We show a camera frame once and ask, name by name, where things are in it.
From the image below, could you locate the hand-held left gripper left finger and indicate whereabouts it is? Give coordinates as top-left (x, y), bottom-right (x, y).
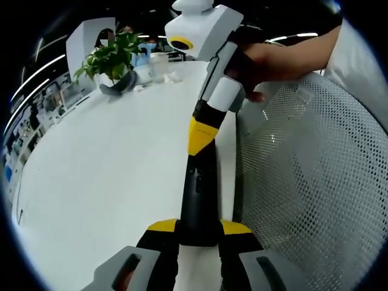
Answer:
top-left (90, 217), bottom-right (179, 291)

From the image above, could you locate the grey mesh office chair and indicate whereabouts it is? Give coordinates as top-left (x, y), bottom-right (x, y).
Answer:
top-left (235, 72), bottom-right (388, 291)

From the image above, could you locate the ceiling light strip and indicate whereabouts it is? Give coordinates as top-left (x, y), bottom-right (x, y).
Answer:
top-left (38, 53), bottom-right (67, 73)
top-left (10, 78), bottom-right (50, 102)

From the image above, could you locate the black curved headset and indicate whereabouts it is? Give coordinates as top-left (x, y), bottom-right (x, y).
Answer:
top-left (99, 71), bottom-right (139, 97)

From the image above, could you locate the potted green plant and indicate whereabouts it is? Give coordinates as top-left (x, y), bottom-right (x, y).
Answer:
top-left (74, 28), bottom-right (144, 89)

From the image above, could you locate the grey cable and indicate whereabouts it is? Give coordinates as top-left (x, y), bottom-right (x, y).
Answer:
top-left (16, 178), bottom-right (25, 226)

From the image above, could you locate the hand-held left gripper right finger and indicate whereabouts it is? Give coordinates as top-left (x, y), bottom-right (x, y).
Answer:
top-left (218, 219), bottom-right (292, 291)

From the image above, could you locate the person's right hand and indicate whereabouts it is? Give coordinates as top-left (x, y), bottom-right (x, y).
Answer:
top-left (230, 25), bottom-right (286, 103)

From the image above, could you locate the black remote control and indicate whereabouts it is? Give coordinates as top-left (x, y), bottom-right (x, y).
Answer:
top-left (179, 138), bottom-right (219, 247)

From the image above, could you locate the clear plastic bottle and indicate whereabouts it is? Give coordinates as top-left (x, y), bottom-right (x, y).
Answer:
top-left (148, 56), bottom-right (169, 83)

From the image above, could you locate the background display counter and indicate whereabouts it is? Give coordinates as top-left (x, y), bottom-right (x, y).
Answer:
top-left (1, 72), bottom-right (92, 189)

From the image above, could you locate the light blue plastic container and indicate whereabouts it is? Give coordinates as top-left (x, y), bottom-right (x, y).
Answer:
top-left (133, 48), bottom-right (152, 80)

